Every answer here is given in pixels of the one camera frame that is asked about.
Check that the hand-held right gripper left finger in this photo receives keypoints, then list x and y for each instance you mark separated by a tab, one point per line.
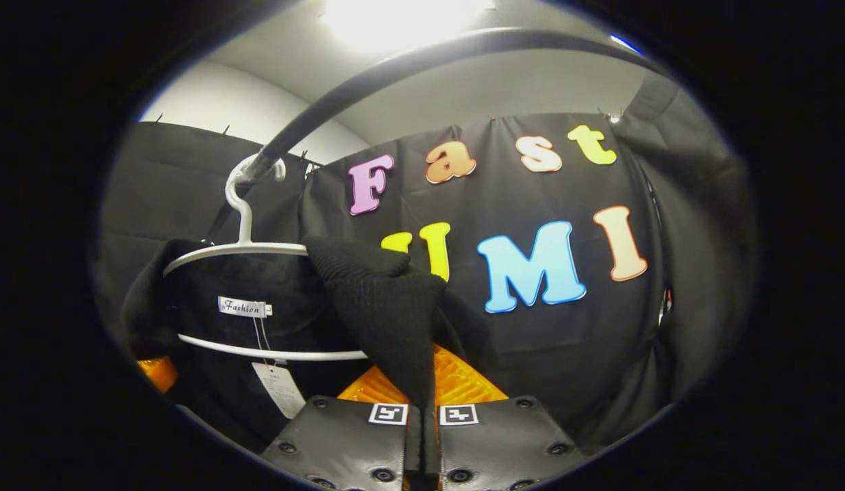
347	443

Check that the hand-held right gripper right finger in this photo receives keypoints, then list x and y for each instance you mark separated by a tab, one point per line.
504	443

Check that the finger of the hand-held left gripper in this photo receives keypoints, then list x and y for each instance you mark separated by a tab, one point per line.
157	374

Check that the black jacket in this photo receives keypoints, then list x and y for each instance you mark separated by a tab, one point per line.
388	307

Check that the white plastic clothes hanger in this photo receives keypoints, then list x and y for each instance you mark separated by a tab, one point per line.
245	228

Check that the black metal clothes rack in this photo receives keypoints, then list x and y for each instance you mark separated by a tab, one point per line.
367	75

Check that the black backdrop cloth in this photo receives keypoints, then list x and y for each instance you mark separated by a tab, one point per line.
565	354

